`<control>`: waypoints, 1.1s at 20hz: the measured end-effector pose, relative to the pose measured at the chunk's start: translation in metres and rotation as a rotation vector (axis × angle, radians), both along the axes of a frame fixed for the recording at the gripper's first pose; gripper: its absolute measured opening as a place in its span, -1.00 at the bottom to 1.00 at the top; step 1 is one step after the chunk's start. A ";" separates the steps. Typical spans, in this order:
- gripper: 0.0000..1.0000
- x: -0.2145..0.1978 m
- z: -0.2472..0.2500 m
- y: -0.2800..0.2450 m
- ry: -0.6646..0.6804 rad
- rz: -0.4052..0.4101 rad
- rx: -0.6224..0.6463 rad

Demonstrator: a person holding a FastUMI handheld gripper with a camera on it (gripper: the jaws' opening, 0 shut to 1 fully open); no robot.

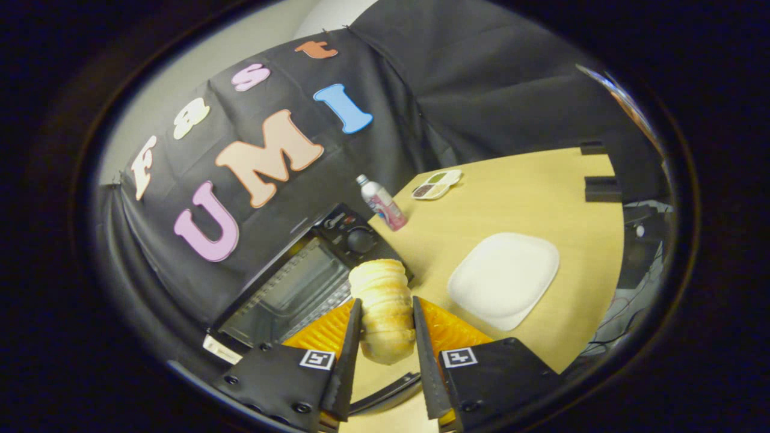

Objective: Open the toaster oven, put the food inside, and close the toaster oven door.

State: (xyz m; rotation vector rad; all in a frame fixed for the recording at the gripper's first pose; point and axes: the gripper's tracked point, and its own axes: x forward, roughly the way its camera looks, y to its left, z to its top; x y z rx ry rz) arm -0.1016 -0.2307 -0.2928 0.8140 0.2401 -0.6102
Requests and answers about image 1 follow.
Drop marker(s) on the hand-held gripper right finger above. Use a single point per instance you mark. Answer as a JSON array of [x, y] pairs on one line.
[[428, 379]]

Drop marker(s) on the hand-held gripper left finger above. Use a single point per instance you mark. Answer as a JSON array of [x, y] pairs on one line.
[[344, 373]]

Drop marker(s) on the ridged bread roll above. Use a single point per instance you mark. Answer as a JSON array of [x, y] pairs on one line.
[[385, 300]]

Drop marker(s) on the black toaster oven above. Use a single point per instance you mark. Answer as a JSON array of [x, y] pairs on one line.
[[301, 288]]

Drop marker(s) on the white square plate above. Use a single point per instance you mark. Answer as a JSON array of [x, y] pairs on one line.
[[505, 279]]

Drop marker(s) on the pink label plastic bottle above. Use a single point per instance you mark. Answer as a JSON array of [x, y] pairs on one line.
[[385, 207]]

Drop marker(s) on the white sectioned condiment dish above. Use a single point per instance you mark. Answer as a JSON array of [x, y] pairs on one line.
[[436, 185]]

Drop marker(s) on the dark equipment box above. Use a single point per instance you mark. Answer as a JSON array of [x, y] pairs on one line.
[[646, 252]]

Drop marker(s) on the large black table bracket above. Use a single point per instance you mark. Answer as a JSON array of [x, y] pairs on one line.
[[603, 189]]

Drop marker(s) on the small black table bracket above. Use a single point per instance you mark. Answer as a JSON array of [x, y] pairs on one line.
[[594, 148]]

